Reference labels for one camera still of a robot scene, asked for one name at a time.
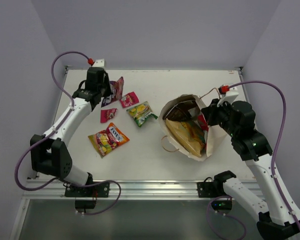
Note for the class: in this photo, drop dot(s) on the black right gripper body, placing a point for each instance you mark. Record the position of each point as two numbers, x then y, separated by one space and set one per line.
218 115

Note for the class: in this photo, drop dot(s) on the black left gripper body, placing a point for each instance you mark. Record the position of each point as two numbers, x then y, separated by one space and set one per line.
106 90

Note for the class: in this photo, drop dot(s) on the purple Fox's candy packet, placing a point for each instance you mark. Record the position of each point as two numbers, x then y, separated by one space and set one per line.
116 90

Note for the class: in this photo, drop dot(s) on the beige paper bag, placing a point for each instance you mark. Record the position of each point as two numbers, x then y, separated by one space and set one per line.
214 137

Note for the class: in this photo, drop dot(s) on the small pink candy packet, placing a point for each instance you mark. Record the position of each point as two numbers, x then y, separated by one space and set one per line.
107 114

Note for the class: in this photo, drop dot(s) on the pink snack packet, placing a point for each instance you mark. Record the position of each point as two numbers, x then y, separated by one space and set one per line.
129 100

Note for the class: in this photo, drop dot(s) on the dark brown snack packet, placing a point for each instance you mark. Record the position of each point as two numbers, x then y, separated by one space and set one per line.
183 111

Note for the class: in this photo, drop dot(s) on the green yellow snack packet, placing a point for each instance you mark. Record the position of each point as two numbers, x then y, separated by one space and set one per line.
141 112

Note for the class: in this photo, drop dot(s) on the orange Fox's candy packet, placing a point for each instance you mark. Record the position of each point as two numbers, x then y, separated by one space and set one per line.
107 140

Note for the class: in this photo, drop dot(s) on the red white snack packet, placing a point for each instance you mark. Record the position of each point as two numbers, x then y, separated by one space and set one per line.
202 123

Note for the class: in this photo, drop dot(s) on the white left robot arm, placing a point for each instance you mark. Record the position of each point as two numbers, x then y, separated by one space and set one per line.
49 151

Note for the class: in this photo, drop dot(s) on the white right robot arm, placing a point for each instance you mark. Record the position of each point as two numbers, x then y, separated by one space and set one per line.
277 216

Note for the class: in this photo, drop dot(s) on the tan yellow snack packet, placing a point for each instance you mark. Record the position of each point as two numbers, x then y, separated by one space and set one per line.
189 135

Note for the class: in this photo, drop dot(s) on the black right control box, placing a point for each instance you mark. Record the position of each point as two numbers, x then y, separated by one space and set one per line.
222 205

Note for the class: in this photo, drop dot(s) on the black control box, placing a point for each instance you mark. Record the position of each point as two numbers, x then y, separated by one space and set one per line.
82 205
222 205

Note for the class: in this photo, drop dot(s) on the black left control box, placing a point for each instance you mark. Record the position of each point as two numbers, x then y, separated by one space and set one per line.
82 205

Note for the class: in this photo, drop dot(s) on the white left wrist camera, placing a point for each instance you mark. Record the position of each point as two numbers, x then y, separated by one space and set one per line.
100 63

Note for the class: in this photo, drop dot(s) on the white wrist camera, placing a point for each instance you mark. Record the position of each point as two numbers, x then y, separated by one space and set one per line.
100 63
227 94

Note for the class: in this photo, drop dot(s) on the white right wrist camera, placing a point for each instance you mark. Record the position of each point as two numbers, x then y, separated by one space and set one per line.
227 94

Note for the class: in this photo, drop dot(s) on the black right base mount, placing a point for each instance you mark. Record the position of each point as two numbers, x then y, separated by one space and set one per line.
209 188

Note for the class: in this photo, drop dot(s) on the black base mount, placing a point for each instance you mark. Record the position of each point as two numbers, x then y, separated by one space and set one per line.
209 188
99 191

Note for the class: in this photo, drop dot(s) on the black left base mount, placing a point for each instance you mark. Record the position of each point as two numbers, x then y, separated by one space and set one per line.
99 191

